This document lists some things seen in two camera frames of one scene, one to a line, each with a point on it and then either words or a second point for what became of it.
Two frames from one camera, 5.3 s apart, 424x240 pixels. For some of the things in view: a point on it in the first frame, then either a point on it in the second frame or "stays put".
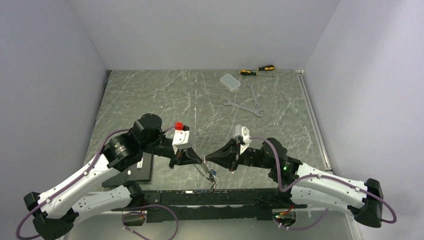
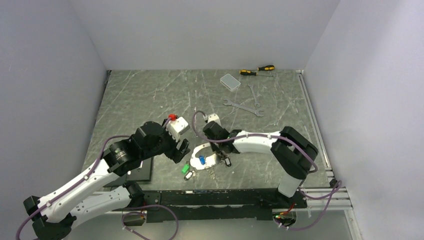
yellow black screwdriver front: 247,72 stays put
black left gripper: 185,157 → 174,153
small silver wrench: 256,104 stays put
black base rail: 258,204 stays put
